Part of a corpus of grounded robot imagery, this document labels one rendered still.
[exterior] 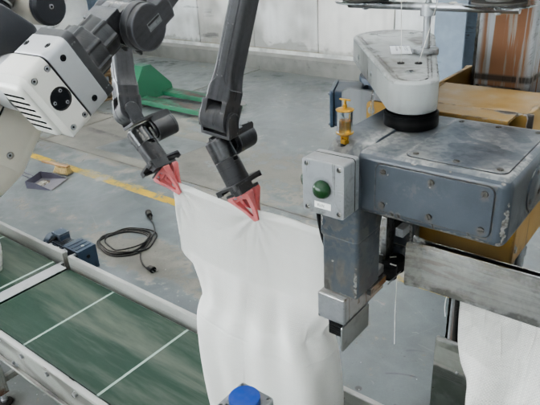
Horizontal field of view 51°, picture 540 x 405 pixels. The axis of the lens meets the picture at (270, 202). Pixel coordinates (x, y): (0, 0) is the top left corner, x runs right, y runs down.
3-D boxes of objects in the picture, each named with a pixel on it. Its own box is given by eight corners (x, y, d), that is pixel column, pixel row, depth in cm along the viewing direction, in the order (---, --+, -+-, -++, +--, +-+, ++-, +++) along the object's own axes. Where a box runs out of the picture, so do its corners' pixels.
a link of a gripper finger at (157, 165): (194, 182, 145) (173, 153, 146) (173, 192, 140) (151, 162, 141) (183, 196, 150) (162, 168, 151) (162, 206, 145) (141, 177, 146)
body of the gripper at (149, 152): (182, 155, 148) (166, 132, 149) (152, 167, 141) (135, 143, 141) (173, 168, 152) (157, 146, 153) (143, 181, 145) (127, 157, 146)
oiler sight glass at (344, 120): (333, 132, 91) (333, 111, 89) (341, 128, 92) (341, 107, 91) (347, 135, 89) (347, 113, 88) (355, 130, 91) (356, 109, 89)
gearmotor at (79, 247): (37, 261, 273) (30, 234, 267) (63, 247, 284) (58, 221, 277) (74, 280, 256) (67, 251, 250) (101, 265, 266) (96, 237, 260)
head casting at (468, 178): (320, 288, 102) (317, 128, 89) (386, 232, 119) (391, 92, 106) (490, 352, 84) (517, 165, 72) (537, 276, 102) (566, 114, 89)
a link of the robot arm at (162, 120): (113, 112, 149) (122, 104, 142) (150, 96, 155) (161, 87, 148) (135, 153, 151) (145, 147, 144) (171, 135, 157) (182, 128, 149)
